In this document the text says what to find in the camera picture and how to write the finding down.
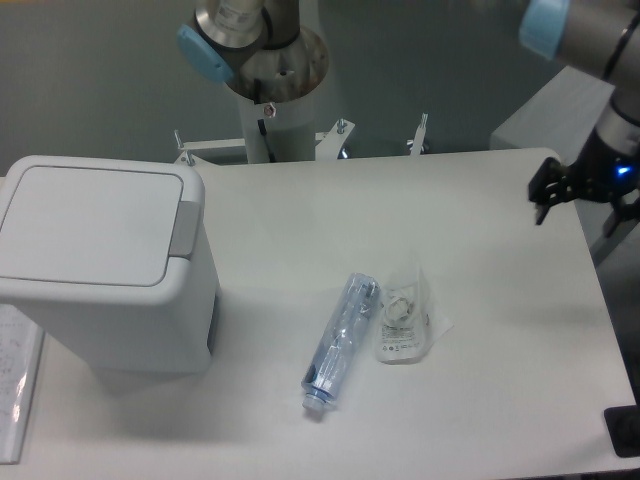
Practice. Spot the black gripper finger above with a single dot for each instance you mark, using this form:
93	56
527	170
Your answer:
552	184
621	212

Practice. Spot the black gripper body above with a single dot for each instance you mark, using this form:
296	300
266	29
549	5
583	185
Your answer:
601	172

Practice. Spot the white plastic trash can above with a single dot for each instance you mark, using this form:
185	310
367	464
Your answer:
111	258

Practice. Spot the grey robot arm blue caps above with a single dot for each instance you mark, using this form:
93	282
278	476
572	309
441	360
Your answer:
263	53

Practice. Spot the white cabinet box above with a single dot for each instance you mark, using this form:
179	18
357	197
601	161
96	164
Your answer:
560	116

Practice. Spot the clear plastic wrapper bag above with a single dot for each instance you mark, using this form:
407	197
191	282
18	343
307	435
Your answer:
409	320

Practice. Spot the black table clamp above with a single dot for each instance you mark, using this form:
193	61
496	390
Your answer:
623	427

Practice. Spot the crushed clear plastic bottle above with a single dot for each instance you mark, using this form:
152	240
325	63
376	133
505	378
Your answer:
340	342

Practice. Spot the laminated paper sheet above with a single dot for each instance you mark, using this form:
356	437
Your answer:
21	347

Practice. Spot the white metal base frame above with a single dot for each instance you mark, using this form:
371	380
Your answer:
339	143

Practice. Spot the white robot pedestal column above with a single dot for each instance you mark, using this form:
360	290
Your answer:
277	131

